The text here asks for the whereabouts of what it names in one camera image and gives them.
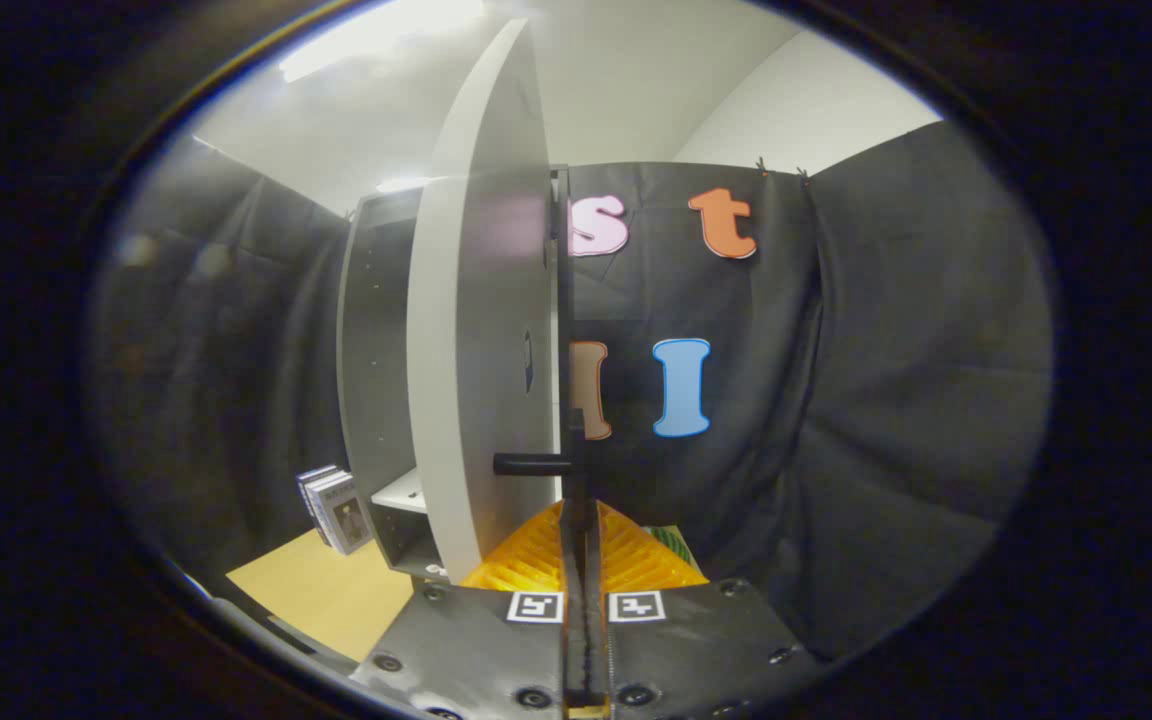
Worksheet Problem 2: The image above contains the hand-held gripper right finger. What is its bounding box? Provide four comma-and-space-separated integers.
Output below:
586, 500, 822, 720

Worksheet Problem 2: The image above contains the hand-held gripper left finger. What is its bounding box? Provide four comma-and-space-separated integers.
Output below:
351, 500, 587, 720

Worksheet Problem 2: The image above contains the white shoe cabinet door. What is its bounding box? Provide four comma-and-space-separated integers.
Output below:
406, 18, 579, 586

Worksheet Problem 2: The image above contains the green striped object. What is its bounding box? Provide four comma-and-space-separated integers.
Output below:
641, 525, 703, 573

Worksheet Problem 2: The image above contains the grey portrait cover book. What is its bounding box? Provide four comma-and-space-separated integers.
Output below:
321, 478, 374, 556

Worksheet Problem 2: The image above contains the blue white book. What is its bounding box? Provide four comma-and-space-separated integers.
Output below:
296, 465, 337, 526
306, 470, 349, 549

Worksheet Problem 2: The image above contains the black backdrop cloth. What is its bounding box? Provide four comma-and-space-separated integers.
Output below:
86, 120, 1052, 661

